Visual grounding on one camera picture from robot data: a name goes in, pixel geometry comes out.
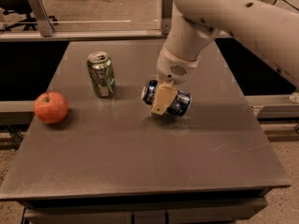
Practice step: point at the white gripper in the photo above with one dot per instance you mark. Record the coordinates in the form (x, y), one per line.
(173, 66)

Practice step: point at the blue pepsi can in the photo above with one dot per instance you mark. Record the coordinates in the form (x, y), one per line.
(178, 107)

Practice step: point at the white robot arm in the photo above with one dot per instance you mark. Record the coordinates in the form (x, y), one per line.
(269, 32)

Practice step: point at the green soda can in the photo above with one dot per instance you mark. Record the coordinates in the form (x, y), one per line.
(101, 73)

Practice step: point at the red apple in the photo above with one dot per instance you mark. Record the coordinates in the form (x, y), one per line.
(51, 107)

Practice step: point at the black office chair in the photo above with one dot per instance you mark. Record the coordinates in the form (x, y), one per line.
(21, 7)

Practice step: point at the middle metal bracket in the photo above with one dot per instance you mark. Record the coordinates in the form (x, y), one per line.
(166, 19)

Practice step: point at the metal bracket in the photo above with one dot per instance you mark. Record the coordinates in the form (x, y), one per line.
(166, 19)
(42, 19)

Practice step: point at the metal rail beam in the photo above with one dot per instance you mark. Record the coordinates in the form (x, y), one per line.
(24, 36)

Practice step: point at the left metal bracket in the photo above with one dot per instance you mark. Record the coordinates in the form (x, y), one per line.
(42, 19)

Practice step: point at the black cable background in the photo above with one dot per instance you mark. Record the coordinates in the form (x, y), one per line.
(291, 5)

